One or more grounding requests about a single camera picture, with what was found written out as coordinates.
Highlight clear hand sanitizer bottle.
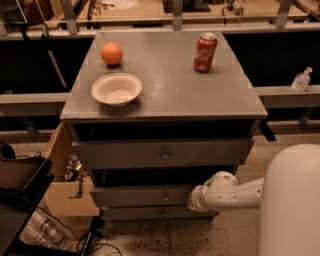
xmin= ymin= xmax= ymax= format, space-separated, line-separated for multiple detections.
xmin=291 ymin=67 xmax=313 ymax=92

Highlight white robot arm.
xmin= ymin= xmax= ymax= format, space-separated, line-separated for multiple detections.
xmin=188 ymin=144 xmax=320 ymax=256

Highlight red cola can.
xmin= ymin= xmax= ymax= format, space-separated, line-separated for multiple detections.
xmin=193 ymin=32 xmax=218 ymax=72

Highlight grey top drawer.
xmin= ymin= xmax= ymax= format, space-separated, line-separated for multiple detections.
xmin=73 ymin=137 xmax=254 ymax=170

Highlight white paper bowl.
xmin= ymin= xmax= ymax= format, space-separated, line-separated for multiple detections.
xmin=91 ymin=73 xmax=142 ymax=107

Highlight grey drawer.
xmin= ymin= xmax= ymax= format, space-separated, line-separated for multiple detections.
xmin=90 ymin=185 xmax=192 ymax=208
xmin=102 ymin=205 xmax=218 ymax=221
xmin=73 ymin=137 xmax=254 ymax=170

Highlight clear plastic bottles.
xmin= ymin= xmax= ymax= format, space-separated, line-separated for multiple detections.
xmin=19 ymin=210 xmax=72 ymax=251

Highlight orange fruit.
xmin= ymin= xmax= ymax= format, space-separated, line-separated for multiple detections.
xmin=101 ymin=42 xmax=123 ymax=66

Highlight black side cart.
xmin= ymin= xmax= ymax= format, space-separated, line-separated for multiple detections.
xmin=0 ymin=143 xmax=54 ymax=256

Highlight grey bottom drawer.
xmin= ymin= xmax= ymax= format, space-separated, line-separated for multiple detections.
xmin=102 ymin=205 xmax=218 ymax=221

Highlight grey wooden drawer cabinet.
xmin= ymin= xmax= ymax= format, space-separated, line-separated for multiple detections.
xmin=59 ymin=30 xmax=269 ymax=222

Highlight light wooden crate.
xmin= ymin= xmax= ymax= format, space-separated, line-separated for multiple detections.
xmin=43 ymin=123 xmax=99 ymax=217

